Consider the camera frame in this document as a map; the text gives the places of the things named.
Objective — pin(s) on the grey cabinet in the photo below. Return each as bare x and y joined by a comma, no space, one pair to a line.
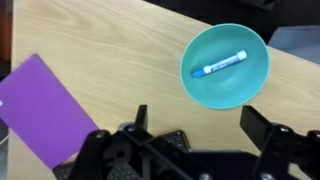
296,41

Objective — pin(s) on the blue and white marker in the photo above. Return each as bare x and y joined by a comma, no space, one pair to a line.
220,64

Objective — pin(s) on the purple paper sheet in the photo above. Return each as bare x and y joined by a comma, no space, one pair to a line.
40,113

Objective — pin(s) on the teal bowl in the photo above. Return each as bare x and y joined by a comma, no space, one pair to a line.
233,86

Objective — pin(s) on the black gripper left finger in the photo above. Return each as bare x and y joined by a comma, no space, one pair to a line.
142,116

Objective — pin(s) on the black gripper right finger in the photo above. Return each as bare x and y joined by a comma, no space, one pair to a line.
255,126

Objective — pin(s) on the black computer keyboard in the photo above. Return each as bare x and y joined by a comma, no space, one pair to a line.
178,140

